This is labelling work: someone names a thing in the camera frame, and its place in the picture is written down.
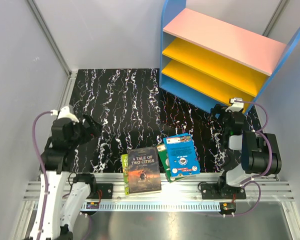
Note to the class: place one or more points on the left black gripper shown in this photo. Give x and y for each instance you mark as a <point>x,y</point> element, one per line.
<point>88,134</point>

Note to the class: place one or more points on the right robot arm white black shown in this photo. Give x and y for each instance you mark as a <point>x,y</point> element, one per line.
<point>260,154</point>

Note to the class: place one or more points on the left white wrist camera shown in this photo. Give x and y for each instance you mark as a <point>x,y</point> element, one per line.
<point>65,112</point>

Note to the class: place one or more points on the black marble pattern mat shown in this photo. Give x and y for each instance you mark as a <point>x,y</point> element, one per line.
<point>136,113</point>

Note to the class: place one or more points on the aluminium rail frame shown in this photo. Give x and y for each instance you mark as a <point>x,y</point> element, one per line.
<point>186,190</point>

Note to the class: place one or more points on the green 65-Storey Treehouse book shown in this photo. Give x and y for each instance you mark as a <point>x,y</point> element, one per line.
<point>125,170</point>

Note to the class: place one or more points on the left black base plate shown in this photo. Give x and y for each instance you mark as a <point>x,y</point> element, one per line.
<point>103,190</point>

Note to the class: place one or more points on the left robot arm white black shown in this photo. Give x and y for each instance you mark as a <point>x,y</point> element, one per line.
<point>55,217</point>

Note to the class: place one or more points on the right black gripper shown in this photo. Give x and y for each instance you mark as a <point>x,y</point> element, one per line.
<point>219,110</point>

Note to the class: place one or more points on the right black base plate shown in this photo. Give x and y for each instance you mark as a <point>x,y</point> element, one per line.
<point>212,191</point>

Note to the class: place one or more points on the A Tale of Two Cities book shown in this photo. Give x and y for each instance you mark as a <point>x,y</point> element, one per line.
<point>143,171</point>

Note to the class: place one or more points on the slotted white cable duct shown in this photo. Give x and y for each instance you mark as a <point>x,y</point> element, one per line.
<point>131,206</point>

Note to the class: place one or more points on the green coin guide book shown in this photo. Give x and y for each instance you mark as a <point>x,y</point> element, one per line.
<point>162,153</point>

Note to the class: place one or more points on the colourful wooden bookshelf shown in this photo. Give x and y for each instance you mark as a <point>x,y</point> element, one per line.
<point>206,61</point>

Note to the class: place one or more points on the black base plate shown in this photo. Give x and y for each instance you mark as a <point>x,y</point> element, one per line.
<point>212,191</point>
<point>103,190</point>

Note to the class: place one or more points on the blue 26-Storey Treehouse book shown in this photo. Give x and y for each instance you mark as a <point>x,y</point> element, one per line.
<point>182,156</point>

